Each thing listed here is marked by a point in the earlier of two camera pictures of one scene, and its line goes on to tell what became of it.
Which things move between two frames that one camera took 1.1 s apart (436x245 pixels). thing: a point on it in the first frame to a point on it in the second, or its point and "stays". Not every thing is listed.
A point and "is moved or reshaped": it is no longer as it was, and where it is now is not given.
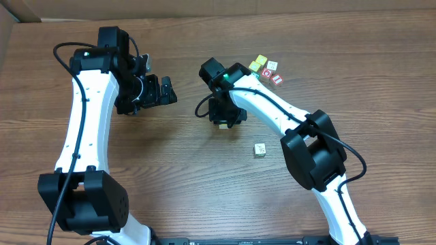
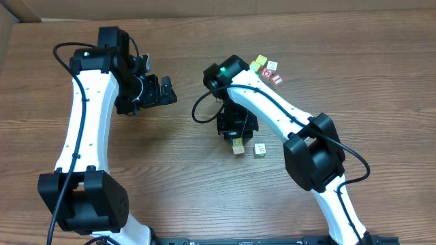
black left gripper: x=152 y=98 stays
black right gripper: x=216 y=113 to x=234 y=130
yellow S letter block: x=260 y=150 stays
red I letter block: x=276 y=80 stays
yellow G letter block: x=223 y=126 is moved or reshaped
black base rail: x=268 y=241 stays
